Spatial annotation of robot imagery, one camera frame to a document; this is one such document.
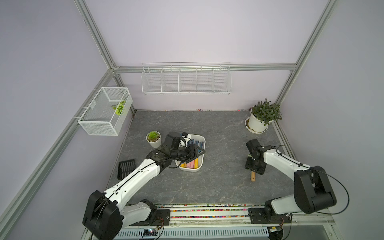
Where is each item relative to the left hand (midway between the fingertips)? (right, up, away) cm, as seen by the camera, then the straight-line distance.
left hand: (202, 154), depth 73 cm
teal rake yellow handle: (-3, -8, +15) cm, 18 cm away
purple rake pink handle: (-7, -9, +15) cm, 19 cm away
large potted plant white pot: (+37, +21, +20) cm, 48 cm away
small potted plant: (-30, +6, +20) cm, 37 cm away
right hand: (+29, -11, +16) cm, 35 cm away
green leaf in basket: (-45, +24, +7) cm, 52 cm away
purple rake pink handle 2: (-1, +2, +26) cm, 26 cm away
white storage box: (-12, -10, +15) cm, 22 cm away
